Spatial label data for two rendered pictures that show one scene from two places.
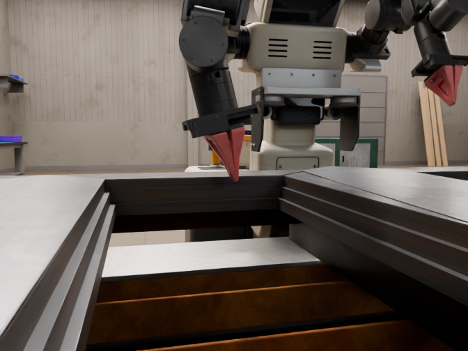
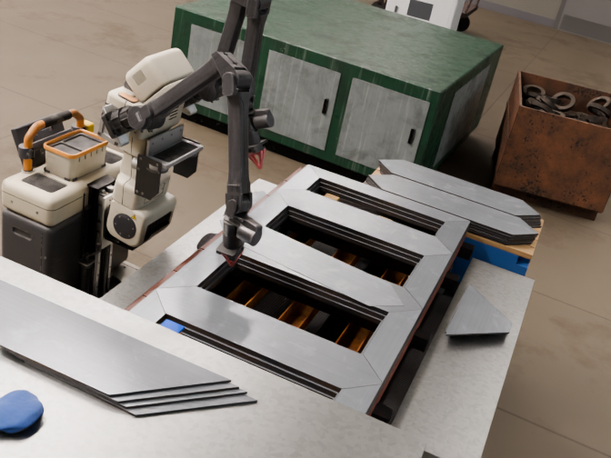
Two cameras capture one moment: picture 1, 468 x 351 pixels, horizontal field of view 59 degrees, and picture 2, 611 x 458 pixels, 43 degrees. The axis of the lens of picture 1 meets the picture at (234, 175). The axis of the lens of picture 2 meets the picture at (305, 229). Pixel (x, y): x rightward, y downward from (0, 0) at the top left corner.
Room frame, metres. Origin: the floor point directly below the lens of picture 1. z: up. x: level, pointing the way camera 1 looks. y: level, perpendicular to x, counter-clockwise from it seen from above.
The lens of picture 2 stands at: (-0.70, 1.76, 2.23)
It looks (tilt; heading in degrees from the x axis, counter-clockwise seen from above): 28 degrees down; 301
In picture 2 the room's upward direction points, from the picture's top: 12 degrees clockwise
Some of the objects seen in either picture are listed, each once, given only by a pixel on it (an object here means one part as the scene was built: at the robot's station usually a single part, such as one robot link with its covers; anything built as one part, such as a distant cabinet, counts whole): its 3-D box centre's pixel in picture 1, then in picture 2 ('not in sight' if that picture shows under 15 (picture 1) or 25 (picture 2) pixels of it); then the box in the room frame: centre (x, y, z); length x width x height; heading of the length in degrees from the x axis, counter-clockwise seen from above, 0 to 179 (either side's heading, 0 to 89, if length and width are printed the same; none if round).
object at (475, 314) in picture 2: not in sight; (484, 317); (-0.10, -0.60, 0.77); 0.45 x 0.20 x 0.04; 104
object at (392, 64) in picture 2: not in sight; (340, 77); (2.31, -3.38, 0.41); 2.02 x 1.85 x 0.82; 11
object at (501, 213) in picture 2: not in sight; (453, 200); (0.38, -1.28, 0.82); 0.80 x 0.40 x 0.06; 14
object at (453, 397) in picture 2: not in sight; (472, 346); (-0.13, -0.46, 0.74); 1.20 x 0.26 x 0.03; 104
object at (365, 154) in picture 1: (301, 160); not in sight; (8.10, -1.32, 0.44); 2.15 x 1.96 x 0.88; 103
